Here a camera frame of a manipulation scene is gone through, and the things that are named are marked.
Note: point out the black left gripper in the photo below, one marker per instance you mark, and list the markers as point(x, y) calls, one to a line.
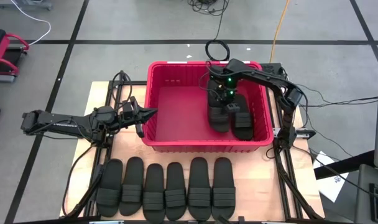
point(128, 119)

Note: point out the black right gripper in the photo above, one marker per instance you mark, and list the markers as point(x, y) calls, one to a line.
point(226, 85)

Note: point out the black rubber slide sandal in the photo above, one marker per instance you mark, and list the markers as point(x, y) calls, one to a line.
point(199, 196)
point(153, 199)
point(131, 193)
point(223, 196)
point(218, 121)
point(109, 196)
point(243, 124)
point(175, 196)

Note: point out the red plastic bin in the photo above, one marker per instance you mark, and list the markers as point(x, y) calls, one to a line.
point(182, 118)

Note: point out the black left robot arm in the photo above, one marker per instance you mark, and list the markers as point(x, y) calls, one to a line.
point(61, 125)

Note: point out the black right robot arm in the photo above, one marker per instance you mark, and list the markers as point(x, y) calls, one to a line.
point(263, 77)

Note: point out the black vented electronics box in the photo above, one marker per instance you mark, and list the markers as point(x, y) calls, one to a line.
point(271, 66)

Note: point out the white paper sheet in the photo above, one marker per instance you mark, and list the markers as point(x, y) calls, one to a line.
point(332, 188)

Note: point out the red and black cart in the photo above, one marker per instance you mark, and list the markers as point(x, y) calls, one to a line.
point(2, 62)

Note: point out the grey stand base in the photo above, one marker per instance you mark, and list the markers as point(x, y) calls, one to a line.
point(24, 3)

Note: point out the grey desk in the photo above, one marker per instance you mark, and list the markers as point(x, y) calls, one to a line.
point(364, 202)

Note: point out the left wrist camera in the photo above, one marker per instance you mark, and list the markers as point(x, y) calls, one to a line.
point(127, 110)

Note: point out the black aluminium rig frame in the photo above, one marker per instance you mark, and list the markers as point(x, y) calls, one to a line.
point(136, 83)
point(299, 193)

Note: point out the black table bracket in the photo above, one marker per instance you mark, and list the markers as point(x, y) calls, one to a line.
point(242, 220)

